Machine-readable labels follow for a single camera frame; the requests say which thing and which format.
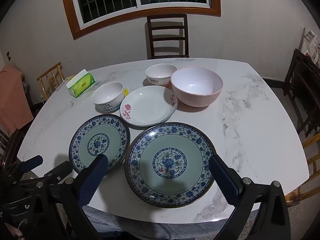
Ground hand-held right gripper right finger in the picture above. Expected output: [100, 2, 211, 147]
[209, 154, 292, 240]

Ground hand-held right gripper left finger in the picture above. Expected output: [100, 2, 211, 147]
[50, 154, 109, 240]

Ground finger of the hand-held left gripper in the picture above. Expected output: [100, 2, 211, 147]
[44, 161, 73, 184]
[5, 155, 43, 180]

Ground small blue floral plate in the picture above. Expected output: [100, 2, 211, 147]
[68, 114, 131, 175]

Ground large blue floral plate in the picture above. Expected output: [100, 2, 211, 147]
[124, 122, 217, 208]

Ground white bowl with blue stripe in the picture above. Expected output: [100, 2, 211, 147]
[92, 81, 125, 113]

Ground white plate with pink flowers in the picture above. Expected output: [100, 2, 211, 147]
[120, 85, 178, 127]

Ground large pink bowl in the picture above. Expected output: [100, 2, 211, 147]
[171, 67, 223, 108]

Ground white bowl with pink stripe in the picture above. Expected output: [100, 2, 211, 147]
[145, 63, 178, 87]

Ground pink cloth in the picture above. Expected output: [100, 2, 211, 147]
[0, 64, 34, 137]

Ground bamboo chair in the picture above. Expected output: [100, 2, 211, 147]
[285, 132, 320, 207]
[37, 62, 65, 103]

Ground green tissue box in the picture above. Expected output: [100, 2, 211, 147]
[66, 69, 96, 98]

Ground stacked dark wooden chairs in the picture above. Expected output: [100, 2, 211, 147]
[284, 49, 320, 138]

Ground pile of printed papers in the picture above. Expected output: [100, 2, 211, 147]
[299, 26, 320, 64]

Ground dark wooden slatted chair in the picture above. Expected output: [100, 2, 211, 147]
[146, 14, 190, 60]

